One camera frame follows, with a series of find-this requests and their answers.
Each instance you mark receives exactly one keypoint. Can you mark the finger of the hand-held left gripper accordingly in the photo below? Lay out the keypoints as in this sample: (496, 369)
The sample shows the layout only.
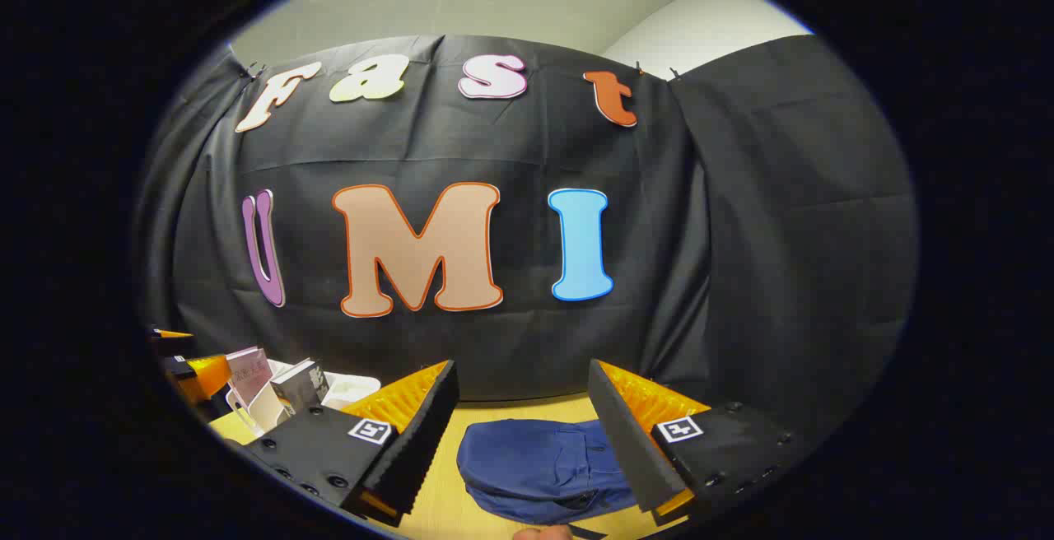
(206, 375)
(171, 339)

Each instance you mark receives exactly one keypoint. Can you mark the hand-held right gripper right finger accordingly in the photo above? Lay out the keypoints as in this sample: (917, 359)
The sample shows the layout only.
(638, 449)

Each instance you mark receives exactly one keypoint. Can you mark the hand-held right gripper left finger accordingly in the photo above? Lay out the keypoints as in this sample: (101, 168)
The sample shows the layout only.
(412, 449)

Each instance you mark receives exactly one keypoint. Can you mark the pink book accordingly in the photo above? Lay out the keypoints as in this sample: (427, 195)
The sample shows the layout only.
(249, 374)

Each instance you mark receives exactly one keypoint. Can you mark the white bookshelf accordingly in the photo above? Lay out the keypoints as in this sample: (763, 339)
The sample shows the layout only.
(350, 389)

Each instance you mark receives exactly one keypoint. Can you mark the black cover book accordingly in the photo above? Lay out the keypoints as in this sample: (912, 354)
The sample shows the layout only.
(300, 384)

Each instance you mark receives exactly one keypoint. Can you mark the blue schoolbag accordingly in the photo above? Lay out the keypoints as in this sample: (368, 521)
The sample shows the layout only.
(535, 466)

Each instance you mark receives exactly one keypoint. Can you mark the black backdrop cloth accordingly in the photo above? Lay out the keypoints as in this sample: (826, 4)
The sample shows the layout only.
(659, 235)

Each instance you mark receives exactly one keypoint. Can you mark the metal cloth clip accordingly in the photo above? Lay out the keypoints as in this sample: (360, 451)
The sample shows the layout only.
(252, 71)

